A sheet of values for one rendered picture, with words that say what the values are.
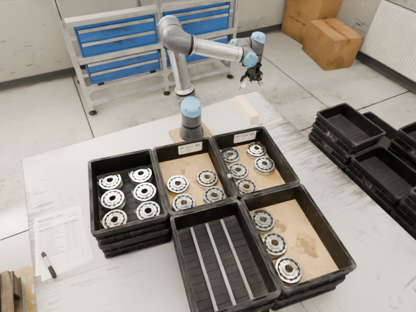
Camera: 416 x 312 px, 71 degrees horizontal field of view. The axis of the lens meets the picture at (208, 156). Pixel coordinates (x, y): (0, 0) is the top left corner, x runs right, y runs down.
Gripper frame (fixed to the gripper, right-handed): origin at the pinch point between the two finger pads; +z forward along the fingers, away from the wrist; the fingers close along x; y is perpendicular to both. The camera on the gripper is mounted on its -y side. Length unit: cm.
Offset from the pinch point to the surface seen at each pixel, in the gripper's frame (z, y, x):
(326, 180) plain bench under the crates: 20, 69, 15
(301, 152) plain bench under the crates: 20, 46, 14
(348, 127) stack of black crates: 41, 21, 81
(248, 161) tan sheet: 7, 51, -26
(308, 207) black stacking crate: 1, 88, -17
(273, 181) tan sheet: 7, 67, -20
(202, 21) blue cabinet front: 17, -144, 23
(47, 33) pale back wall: 37, -216, -127
